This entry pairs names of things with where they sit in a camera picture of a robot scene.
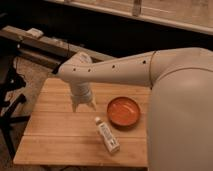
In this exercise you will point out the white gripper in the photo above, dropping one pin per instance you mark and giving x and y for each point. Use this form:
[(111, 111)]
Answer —
[(81, 93)]

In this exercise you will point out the white bottle with label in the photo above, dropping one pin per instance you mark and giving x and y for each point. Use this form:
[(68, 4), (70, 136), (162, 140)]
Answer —
[(109, 139)]

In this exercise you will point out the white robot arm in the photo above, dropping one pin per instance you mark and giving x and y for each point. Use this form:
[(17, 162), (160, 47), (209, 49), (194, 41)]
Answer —
[(180, 112)]

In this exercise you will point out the orange ceramic bowl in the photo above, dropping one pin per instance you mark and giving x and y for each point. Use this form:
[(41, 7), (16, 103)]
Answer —
[(123, 111)]

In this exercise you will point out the wooden table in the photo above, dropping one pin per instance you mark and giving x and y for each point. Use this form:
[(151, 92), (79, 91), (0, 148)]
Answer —
[(55, 135)]

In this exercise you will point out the black tripod stand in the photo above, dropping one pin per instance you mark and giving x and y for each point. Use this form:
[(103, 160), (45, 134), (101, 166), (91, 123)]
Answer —
[(10, 80)]

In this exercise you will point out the long wooden beam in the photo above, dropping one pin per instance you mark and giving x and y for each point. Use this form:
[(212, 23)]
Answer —
[(46, 51)]

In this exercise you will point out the small white box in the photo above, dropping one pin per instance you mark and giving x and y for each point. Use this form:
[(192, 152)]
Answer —
[(35, 32)]

